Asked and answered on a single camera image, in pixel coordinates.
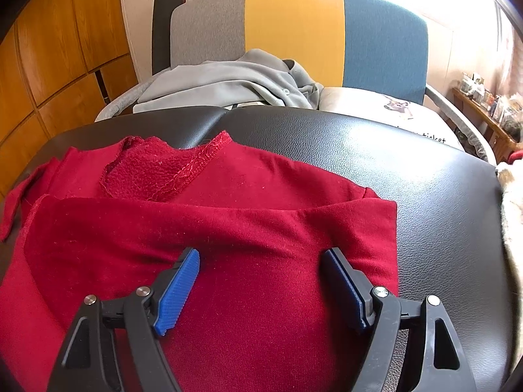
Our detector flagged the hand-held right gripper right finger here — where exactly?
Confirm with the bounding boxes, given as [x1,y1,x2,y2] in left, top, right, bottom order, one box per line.
[321,247,477,392]

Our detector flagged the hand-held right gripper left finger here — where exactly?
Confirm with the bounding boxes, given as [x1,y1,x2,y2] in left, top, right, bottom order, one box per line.
[47,247,201,392]

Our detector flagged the red garment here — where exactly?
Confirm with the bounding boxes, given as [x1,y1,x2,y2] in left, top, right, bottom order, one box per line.
[0,131,399,392]

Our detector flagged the pile of pink cream bedding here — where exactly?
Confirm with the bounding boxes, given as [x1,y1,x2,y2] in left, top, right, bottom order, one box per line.
[496,162,523,295]

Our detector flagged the white printed cushion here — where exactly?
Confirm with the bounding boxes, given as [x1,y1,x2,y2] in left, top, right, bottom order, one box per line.
[319,87,466,152]

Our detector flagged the grey garment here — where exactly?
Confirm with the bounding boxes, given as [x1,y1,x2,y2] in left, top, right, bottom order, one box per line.
[133,48,325,114]

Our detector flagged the wooden desk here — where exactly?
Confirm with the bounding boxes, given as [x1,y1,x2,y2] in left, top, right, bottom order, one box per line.
[451,88,523,156]

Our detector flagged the group of jars and boxes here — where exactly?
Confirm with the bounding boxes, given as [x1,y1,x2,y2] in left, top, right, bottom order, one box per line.
[460,73,523,131]

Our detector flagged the grey yellow blue armchair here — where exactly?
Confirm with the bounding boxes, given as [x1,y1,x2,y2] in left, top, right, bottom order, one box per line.
[95,0,497,164]

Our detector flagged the wooden wardrobe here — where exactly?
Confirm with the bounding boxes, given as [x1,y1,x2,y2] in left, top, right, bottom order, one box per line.
[0,0,140,164]

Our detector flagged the patterned beige curtain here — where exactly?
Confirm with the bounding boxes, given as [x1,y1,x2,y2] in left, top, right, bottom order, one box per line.
[496,8,523,94]

